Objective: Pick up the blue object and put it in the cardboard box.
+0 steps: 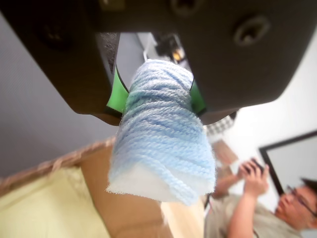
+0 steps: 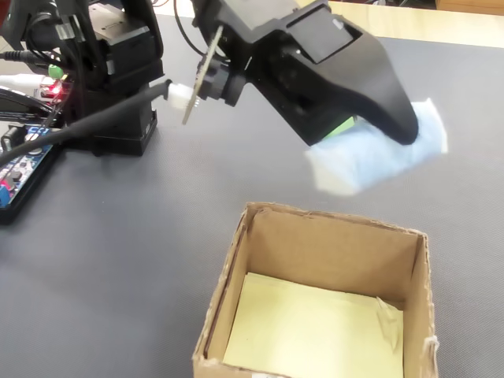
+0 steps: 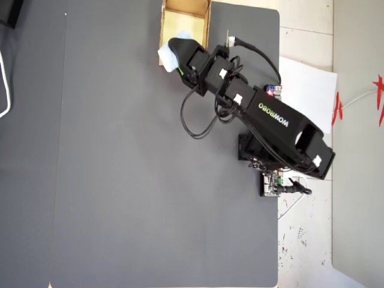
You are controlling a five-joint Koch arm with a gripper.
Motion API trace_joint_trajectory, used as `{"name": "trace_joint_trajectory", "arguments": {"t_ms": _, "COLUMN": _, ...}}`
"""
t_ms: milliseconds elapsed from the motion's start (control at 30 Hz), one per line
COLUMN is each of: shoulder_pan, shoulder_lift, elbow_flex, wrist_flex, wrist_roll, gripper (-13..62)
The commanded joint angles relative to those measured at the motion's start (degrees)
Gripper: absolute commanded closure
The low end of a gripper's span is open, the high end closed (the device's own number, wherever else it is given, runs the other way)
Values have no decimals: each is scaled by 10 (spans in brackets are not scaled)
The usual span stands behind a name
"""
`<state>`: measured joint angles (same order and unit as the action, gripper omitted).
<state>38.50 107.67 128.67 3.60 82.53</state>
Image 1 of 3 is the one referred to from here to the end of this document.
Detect black phone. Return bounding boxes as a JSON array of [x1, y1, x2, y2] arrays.
[[244, 158, 265, 175]]

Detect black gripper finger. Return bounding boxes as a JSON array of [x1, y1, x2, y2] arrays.
[[173, 0, 317, 126]]

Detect dark rimmed eyeglasses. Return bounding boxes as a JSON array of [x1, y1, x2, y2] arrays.
[[286, 184, 317, 217]]

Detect black white checkered cloth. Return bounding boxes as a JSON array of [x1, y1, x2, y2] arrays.
[[205, 116, 235, 140]]

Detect block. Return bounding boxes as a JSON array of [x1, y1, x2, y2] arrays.
[[105, 59, 218, 206]]

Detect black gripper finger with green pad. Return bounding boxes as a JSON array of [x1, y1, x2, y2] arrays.
[[0, 0, 130, 126]]

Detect black device with gold connector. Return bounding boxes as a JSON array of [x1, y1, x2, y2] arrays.
[[155, 34, 187, 67]]

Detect black framed white board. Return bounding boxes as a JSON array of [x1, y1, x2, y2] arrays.
[[259, 130, 317, 196]]

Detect open cardboard box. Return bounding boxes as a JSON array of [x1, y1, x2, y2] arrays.
[[0, 135, 174, 238]]

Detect person in beige shirt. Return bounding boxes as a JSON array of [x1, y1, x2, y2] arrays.
[[204, 160, 317, 238]]

